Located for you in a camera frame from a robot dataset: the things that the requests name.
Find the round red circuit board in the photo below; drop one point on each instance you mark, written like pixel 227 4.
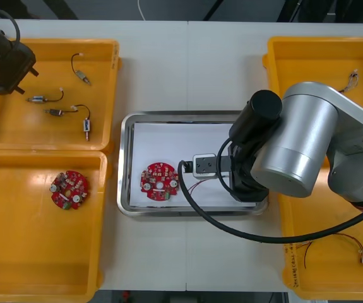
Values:
pixel 70 190
pixel 159 181

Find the white sheet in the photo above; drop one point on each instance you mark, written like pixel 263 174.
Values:
pixel 156 139

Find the yellow-orange plastic bin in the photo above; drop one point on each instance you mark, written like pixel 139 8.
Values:
pixel 58 139
pixel 320 63
pixel 326 271
pixel 36 246

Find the small metal solenoid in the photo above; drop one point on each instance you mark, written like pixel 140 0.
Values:
pixel 80 75
pixel 54 111

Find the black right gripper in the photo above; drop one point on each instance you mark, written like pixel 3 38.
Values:
pixel 247 186

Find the silver-black right robot arm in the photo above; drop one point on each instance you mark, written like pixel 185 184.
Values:
pixel 310 132

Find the blue label metal solenoid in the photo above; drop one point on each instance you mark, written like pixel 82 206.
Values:
pixel 86 126
pixel 37 99

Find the steel tray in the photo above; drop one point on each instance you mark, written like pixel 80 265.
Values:
pixel 124 195

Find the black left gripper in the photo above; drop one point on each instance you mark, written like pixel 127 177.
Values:
pixel 9 69

